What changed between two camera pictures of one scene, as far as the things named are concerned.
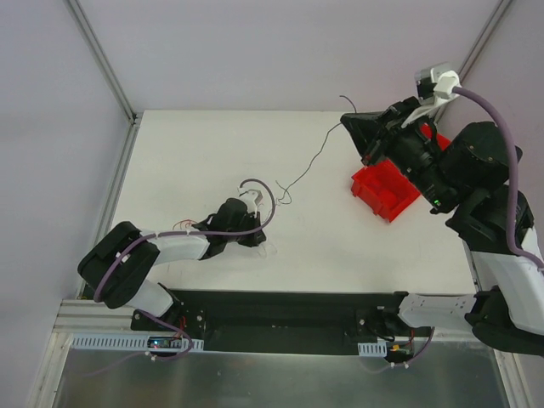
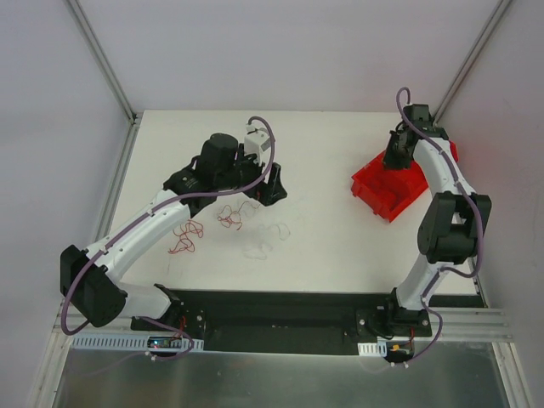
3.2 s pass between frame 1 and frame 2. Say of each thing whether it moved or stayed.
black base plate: stayed
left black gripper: moved
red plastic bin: stayed
